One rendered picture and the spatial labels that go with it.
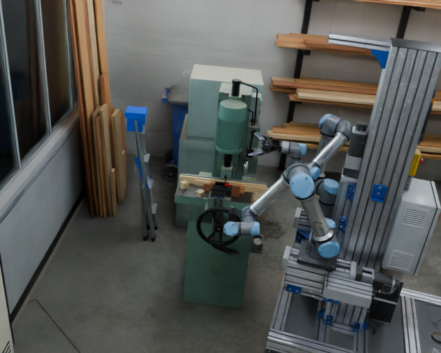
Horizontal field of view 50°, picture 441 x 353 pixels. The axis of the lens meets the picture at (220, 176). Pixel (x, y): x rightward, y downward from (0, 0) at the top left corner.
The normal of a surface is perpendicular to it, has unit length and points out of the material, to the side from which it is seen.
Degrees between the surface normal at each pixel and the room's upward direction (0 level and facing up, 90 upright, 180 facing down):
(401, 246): 90
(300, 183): 85
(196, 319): 0
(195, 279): 90
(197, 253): 90
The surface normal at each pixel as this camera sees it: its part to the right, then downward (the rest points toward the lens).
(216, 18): -0.02, 0.46
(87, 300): 0.09, -0.88
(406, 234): -0.28, 0.42
